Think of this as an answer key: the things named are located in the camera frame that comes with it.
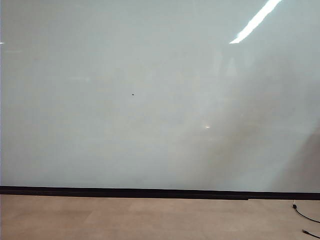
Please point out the large white glass whiteboard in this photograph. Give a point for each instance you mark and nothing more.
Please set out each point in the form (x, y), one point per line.
(100, 75)

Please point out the black whiteboard bottom rail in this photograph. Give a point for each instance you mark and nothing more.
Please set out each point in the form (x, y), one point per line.
(150, 193)

